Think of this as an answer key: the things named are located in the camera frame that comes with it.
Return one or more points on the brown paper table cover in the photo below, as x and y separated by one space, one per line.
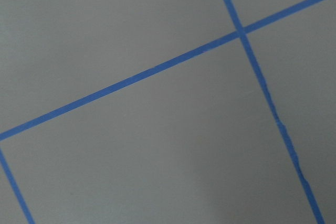
168 111

